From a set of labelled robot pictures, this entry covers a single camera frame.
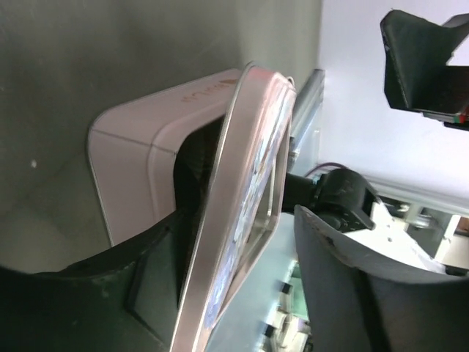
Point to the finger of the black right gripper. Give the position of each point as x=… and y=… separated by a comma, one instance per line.
x=418, y=77

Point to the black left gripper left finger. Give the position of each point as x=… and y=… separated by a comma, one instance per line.
x=123, y=299

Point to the silver tin lid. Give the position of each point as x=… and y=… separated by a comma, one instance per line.
x=243, y=202

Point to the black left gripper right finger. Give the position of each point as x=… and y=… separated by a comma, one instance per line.
x=360, y=300

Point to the pink cookie tin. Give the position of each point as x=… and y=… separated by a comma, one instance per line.
x=133, y=148

